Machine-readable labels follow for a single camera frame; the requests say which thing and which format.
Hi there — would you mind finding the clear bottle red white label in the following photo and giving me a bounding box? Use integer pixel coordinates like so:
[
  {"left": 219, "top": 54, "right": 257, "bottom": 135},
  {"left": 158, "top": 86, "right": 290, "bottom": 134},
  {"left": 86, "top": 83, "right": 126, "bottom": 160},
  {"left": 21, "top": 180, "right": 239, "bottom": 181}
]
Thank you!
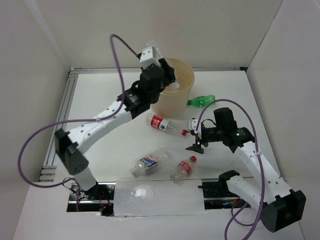
[{"left": 146, "top": 113, "right": 188, "bottom": 137}]

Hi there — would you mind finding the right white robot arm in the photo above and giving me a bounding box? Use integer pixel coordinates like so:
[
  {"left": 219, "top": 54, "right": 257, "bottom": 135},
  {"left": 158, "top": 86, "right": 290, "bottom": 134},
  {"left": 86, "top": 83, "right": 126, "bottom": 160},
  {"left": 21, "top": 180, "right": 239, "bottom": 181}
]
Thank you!
[{"left": 188, "top": 107, "right": 306, "bottom": 233}]

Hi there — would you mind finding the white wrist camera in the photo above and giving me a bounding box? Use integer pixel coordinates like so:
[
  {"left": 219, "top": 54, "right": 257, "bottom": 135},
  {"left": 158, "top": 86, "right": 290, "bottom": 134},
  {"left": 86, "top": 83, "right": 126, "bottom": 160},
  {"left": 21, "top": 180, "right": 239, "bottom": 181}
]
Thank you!
[
  {"left": 187, "top": 118, "right": 201, "bottom": 134},
  {"left": 139, "top": 45, "right": 162, "bottom": 70}
]

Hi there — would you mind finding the clear bottle blue label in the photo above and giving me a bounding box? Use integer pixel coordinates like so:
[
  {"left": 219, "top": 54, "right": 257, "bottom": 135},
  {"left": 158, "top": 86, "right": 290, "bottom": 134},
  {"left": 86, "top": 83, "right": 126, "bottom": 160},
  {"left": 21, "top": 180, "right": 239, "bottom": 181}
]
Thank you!
[{"left": 130, "top": 147, "right": 172, "bottom": 177}]

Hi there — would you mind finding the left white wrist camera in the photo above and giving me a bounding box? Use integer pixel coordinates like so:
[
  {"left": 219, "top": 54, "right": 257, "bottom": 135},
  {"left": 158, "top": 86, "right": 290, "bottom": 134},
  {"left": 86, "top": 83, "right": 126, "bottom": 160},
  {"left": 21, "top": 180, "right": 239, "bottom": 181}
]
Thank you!
[{"left": 139, "top": 45, "right": 162, "bottom": 70}]

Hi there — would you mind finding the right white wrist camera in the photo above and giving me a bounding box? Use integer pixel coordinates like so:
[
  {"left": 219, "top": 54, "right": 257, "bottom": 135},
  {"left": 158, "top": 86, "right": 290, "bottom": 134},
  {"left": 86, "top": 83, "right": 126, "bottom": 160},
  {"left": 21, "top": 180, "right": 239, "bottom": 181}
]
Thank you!
[{"left": 187, "top": 118, "right": 201, "bottom": 134}]

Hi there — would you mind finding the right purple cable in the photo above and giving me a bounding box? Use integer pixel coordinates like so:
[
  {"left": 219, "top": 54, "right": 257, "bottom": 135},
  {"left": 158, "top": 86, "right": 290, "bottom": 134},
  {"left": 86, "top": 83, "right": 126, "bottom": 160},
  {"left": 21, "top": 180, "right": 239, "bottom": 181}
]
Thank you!
[{"left": 196, "top": 99, "right": 265, "bottom": 240}]

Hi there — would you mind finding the aluminium frame rail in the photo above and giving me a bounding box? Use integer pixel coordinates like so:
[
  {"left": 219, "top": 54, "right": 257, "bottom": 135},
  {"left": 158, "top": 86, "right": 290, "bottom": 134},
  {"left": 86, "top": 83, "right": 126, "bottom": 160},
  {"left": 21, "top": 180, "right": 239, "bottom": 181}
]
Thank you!
[{"left": 39, "top": 66, "right": 248, "bottom": 181}]

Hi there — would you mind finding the green plastic bottle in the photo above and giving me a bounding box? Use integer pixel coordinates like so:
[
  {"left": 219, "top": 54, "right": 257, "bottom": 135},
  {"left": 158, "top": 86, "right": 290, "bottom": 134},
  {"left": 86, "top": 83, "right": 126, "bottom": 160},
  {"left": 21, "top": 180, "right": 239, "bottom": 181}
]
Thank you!
[{"left": 187, "top": 95, "right": 216, "bottom": 108}]

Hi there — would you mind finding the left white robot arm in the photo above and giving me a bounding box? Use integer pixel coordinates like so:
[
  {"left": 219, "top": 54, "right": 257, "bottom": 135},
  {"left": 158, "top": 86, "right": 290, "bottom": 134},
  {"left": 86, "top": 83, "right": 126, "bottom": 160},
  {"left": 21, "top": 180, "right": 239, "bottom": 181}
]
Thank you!
[{"left": 54, "top": 58, "right": 176, "bottom": 200}]

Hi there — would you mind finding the beige round plastic bin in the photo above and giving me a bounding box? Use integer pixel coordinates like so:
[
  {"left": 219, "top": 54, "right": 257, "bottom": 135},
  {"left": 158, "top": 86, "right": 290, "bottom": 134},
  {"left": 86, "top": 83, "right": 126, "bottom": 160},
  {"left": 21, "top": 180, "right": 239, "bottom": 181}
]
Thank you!
[{"left": 151, "top": 58, "right": 195, "bottom": 119}]

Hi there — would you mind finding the silver reflective sheet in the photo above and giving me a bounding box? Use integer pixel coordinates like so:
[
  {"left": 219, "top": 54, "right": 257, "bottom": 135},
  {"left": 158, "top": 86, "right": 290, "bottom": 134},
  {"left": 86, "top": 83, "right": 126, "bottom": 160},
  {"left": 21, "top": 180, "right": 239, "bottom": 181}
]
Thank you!
[{"left": 113, "top": 179, "right": 207, "bottom": 217}]

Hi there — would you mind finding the small clear bottle red label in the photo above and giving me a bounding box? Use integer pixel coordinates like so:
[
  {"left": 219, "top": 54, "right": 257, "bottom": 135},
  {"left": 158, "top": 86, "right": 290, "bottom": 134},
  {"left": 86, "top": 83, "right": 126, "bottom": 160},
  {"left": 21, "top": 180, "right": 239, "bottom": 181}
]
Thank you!
[{"left": 170, "top": 156, "right": 197, "bottom": 184}]

